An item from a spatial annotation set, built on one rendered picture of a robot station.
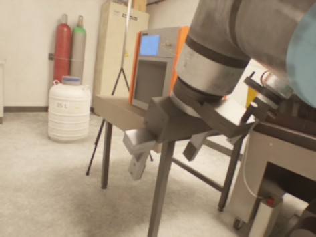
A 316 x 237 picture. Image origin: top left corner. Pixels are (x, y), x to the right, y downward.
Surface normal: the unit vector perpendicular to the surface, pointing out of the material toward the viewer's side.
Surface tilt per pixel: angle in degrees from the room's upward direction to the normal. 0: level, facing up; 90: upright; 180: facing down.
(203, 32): 99
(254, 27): 108
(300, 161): 90
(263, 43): 115
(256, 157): 90
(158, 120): 97
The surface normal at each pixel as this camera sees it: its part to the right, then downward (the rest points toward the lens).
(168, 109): 0.28, -0.77
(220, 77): 0.00, 0.59
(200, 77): -0.44, 0.43
